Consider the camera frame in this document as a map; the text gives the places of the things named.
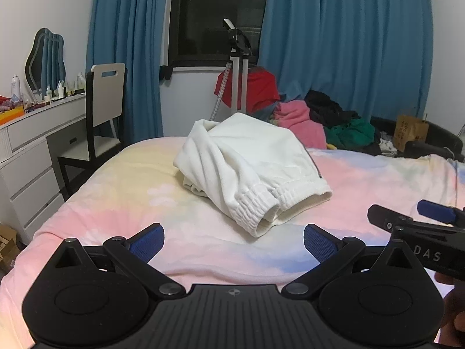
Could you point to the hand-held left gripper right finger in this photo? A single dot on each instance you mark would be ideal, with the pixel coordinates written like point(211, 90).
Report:
point(319, 244)

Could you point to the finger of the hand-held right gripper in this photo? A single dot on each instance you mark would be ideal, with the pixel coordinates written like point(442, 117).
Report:
point(434, 209)
point(385, 215)

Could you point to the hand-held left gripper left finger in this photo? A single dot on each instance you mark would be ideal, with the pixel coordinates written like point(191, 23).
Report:
point(147, 243)

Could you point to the white pants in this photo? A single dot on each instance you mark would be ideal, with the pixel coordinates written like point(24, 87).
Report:
point(236, 160)

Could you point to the person's right hand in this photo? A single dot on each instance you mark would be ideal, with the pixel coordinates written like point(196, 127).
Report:
point(452, 309)

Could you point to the pastel bed blanket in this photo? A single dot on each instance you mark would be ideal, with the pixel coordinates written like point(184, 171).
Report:
point(109, 192)

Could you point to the black sofa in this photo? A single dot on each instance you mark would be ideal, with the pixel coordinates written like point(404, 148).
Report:
point(439, 141)

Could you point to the small white cloth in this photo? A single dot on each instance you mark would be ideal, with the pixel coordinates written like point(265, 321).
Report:
point(387, 145)

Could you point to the brown paper bag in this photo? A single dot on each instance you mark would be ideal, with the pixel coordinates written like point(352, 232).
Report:
point(410, 132)

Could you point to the yellow cloth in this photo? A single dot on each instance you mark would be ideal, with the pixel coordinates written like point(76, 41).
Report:
point(330, 146)

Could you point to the green cloth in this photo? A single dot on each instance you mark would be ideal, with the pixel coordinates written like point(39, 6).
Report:
point(354, 132)

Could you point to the black cloth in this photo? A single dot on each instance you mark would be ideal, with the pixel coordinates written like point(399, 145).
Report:
point(327, 109)

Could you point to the pink cloth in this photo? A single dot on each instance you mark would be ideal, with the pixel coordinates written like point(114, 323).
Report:
point(301, 121)

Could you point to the cardboard box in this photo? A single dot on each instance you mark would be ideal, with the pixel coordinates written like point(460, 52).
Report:
point(8, 247)

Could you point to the blue cloth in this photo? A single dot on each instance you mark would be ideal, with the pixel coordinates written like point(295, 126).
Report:
point(275, 111)

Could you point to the white dresser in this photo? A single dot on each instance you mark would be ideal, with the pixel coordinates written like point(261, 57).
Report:
point(25, 160)

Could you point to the white and black chair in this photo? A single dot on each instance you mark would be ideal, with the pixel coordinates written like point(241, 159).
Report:
point(107, 94)

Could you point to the red cloth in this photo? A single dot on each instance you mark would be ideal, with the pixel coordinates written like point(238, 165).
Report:
point(259, 89)

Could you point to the row of small bottles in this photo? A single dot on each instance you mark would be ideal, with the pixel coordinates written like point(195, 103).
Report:
point(67, 87)

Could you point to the blue curtain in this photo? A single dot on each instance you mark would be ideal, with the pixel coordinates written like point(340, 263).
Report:
point(127, 43)
point(345, 36)

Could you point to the orange box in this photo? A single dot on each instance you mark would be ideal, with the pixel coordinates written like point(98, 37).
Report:
point(10, 115)

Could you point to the white tripod stand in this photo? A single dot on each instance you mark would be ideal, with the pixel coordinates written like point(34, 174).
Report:
point(238, 65)

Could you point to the white spray can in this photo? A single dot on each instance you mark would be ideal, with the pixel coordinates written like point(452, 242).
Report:
point(15, 89)

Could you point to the dark window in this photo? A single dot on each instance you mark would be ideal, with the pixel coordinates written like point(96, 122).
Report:
point(214, 11)

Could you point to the wavy frame mirror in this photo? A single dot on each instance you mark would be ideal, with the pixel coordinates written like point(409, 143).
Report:
point(45, 58)

